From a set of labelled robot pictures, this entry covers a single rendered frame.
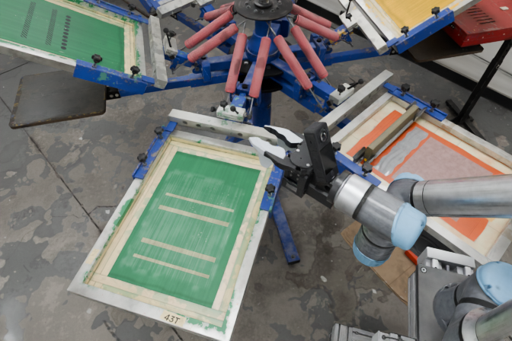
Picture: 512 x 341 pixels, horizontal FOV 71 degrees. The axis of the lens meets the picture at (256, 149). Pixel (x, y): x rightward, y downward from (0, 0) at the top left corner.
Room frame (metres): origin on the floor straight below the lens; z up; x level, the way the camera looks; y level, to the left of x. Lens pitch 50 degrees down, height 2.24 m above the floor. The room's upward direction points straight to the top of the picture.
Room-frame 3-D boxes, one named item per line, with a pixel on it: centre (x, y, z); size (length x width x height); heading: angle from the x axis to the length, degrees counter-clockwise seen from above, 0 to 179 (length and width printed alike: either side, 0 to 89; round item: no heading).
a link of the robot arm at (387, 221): (0.32, -0.24, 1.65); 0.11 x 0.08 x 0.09; 51
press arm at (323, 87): (1.36, -0.38, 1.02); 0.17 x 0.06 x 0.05; 44
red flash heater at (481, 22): (2.06, -1.42, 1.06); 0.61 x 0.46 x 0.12; 104
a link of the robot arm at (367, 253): (0.33, -0.25, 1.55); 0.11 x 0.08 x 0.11; 141
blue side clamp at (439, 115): (1.32, -0.80, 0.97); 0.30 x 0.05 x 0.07; 44
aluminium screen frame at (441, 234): (0.96, -0.77, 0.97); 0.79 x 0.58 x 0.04; 44
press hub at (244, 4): (1.72, -0.04, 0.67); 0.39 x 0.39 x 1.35
